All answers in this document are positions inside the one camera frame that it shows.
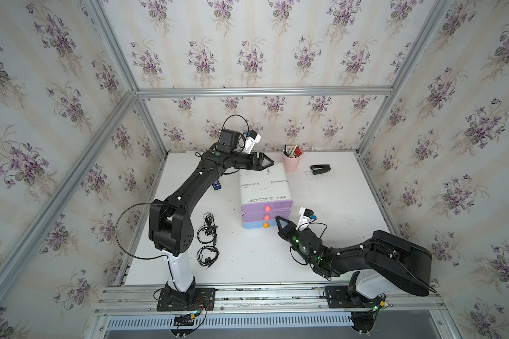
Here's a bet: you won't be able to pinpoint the pink pen holder cup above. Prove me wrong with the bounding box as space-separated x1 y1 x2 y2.
281 145 303 173

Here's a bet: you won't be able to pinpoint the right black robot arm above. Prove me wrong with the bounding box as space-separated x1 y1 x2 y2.
276 216 432 299

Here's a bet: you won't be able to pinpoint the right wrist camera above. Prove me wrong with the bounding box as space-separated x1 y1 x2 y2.
296 207 317 232

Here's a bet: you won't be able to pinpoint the purple top drawer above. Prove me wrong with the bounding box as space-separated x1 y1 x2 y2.
241 199 294 214

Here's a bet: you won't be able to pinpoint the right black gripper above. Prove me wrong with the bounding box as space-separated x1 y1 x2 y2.
274 215 312 266

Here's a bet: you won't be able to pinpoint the purple drawer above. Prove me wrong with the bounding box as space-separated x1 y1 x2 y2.
242 209 291 223
241 199 294 214

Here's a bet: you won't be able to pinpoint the black earphones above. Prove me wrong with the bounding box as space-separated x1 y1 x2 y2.
197 212 218 247
197 245 220 268

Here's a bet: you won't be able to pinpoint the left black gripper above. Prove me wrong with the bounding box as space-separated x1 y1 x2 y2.
228 152 273 171

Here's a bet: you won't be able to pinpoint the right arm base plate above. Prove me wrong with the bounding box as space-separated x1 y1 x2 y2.
322 285 386 309

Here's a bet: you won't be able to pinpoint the black stapler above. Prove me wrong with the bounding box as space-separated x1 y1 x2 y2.
310 164 331 175

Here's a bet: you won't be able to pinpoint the blue bottom drawer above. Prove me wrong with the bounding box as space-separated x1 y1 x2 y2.
243 220 277 230

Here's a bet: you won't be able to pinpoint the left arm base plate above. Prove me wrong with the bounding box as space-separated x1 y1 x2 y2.
156 286 216 312

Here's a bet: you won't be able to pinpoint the aluminium mounting rail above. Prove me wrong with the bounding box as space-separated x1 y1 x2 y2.
94 282 446 316

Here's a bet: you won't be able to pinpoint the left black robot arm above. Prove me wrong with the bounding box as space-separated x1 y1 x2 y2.
148 129 274 302

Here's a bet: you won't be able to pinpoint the white drawer cabinet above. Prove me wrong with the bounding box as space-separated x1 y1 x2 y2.
239 162 292 205

